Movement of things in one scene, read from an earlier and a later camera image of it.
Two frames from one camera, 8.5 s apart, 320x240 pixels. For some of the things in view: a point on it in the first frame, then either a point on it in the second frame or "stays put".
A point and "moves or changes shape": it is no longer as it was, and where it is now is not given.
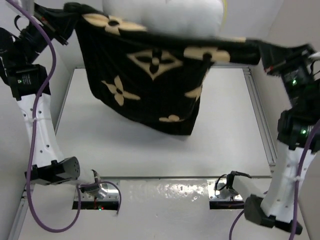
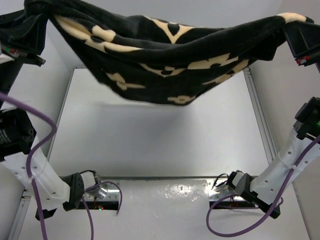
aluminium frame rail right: (263, 122) stays put
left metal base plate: (109, 190) stays put
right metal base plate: (218, 190) stays put
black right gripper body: (293, 67) -> (310, 52)
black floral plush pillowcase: (146, 80) moves or changes shape
